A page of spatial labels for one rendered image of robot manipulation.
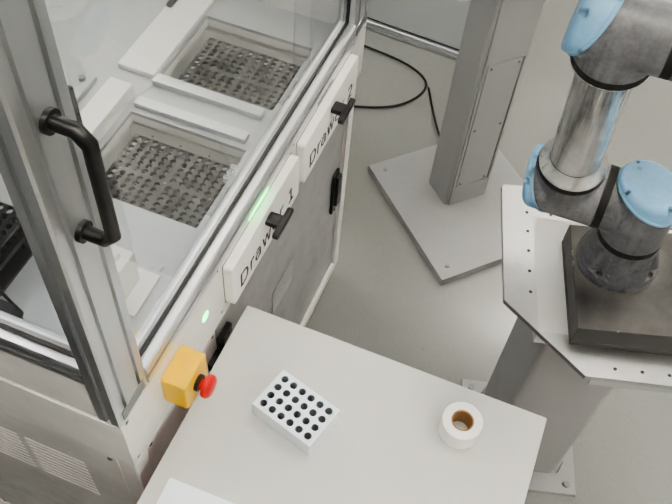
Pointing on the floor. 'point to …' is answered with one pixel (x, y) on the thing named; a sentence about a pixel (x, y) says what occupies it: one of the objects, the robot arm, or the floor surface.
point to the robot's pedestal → (546, 370)
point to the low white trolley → (343, 430)
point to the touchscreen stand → (466, 147)
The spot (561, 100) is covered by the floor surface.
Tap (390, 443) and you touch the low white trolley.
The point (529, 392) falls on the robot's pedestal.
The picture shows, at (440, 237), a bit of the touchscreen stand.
